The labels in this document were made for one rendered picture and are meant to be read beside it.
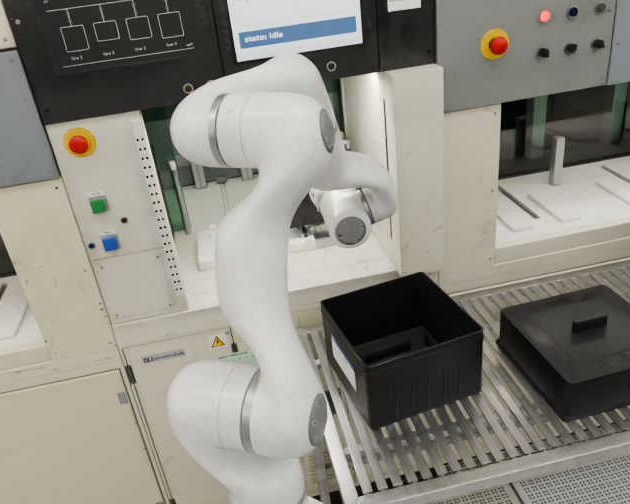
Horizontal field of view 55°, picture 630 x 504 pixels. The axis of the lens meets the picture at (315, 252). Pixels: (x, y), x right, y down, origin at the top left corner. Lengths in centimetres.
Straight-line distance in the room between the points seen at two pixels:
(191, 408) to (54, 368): 91
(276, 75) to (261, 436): 50
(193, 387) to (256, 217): 26
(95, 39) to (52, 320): 70
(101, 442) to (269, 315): 115
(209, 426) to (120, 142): 77
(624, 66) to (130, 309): 137
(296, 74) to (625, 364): 90
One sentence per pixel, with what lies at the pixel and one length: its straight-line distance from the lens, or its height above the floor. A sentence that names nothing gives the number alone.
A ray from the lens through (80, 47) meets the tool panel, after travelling 139.
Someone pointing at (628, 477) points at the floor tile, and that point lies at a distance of 237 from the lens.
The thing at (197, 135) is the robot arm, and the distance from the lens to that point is 82.
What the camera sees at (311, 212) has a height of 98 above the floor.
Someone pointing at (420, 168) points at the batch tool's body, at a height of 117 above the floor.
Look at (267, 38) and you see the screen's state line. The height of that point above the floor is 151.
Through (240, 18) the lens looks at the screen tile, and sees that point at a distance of 137.
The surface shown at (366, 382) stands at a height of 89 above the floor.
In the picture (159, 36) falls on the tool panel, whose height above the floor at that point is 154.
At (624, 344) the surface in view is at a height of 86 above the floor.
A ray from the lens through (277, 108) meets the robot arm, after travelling 78.
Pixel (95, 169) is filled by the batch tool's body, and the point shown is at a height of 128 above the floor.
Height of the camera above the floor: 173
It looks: 29 degrees down
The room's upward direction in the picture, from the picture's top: 7 degrees counter-clockwise
